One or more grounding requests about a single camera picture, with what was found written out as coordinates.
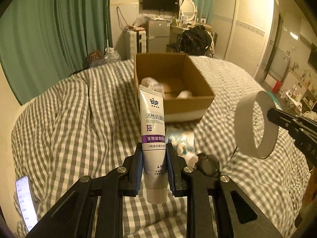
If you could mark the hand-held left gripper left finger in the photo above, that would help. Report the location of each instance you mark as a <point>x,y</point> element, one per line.
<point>138,172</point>

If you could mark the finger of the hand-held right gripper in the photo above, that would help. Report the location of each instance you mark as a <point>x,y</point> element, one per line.
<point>284,117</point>

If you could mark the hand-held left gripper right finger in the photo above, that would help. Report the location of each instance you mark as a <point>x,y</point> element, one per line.
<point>171,172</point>

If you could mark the grey tape roll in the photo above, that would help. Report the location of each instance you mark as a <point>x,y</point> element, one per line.
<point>244,131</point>

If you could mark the white toothpaste tube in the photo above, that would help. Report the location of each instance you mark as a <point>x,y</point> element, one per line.
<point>152,129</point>

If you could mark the cardboard box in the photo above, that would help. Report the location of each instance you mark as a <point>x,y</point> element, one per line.
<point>189,107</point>

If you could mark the red fire extinguisher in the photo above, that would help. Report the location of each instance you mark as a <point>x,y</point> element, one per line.
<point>277,86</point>

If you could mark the clear plastic packet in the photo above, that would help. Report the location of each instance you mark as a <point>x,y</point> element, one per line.
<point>182,141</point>

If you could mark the cluttered shelf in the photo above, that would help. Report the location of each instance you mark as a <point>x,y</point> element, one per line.
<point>301,86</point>

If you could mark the black round object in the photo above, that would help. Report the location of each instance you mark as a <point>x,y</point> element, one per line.
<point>208,166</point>

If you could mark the grey checked blanket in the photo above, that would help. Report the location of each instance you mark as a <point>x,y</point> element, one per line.
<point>81,119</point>

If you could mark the white round item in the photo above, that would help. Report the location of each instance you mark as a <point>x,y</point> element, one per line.
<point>184,94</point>

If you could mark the white plastic wrapped item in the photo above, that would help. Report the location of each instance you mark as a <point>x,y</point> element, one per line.
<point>151,83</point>

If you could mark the white wardrobe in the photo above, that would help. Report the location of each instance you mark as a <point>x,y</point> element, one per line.
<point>245,29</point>

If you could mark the smartphone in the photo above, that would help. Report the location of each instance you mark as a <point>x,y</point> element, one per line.
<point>26,203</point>

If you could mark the black bag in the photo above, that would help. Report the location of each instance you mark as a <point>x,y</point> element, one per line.
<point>195,39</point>

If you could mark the clear water jug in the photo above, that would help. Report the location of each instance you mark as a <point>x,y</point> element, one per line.
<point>112,56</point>

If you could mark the white storage crates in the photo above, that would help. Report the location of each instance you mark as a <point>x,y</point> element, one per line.
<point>132,43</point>

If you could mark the grey mini fridge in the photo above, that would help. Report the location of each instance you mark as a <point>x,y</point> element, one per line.
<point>158,36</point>

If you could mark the white oval mirror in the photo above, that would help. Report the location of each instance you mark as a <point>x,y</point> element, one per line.
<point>187,8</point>

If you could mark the black television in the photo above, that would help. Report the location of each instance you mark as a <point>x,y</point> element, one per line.
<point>161,1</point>

